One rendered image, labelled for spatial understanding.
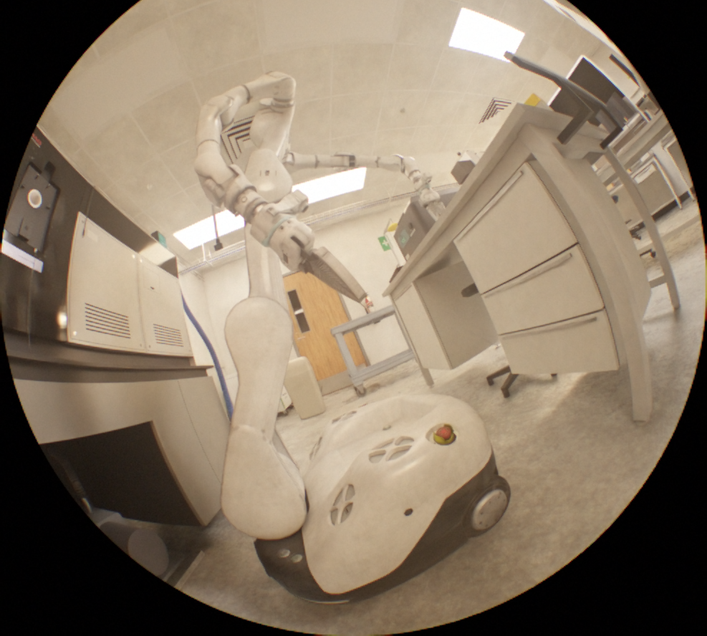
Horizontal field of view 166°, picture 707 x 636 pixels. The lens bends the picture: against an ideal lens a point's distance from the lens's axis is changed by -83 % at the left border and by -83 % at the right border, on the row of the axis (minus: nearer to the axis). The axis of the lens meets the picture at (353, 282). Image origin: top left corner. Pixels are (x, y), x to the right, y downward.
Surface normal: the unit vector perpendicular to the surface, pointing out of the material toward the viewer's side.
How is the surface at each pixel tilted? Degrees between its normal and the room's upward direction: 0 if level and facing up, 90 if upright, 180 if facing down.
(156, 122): 180
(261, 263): 88
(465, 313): 90
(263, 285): 90
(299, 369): 84
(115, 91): 180
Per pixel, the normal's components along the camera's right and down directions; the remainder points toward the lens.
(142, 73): 0.38, 0.89
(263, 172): 0.22, -0.35
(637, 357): -0.92, 0.34
